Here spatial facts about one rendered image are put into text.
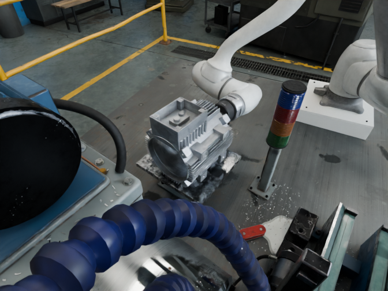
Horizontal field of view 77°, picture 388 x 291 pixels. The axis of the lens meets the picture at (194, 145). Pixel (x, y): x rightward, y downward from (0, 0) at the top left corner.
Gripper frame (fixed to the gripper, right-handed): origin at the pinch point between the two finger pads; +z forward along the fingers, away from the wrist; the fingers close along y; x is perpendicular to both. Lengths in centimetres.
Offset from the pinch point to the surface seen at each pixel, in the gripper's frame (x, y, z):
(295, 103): -15.3, 23.3, -12.1
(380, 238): 11, 55, -14
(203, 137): -1.9, 5.9, 0.4
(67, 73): 94, -276, -93
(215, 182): 13.2, 11.7, -1.2
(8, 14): 58, -453, -105
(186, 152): -2.2, 7.0, 9.0
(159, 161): 10.2, -4.9, 6.6
